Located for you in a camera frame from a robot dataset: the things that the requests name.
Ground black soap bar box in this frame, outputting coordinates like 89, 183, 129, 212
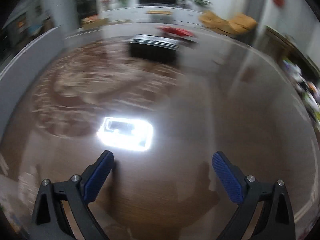
128, 34, 179, 64

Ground red packet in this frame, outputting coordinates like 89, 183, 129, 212
156, 25, 197, 42

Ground grey curved panel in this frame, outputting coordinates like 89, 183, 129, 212
1, 26, 65, 136

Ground cluttered side table items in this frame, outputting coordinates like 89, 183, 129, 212
281, 58, 319, 128

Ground cardboard box on floor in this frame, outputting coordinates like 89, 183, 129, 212
81, 16, 109, 30

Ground wooden dining chair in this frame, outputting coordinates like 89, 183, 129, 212
258, 25, 296, 63

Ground red flower vase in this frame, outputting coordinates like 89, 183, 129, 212
100, 0, 114, 11

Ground wooden bench stool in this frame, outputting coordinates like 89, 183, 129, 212
146, 10, 174, 24

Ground orange lounge chair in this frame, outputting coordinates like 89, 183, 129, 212
199, 10, 258, 37

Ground white tv cabinet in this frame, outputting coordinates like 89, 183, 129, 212
98, 6, 202, 26

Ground green potted plant right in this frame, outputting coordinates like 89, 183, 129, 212
191, 0, 212, 11

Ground grey curtain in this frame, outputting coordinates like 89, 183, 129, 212
246, 0, 266, 46

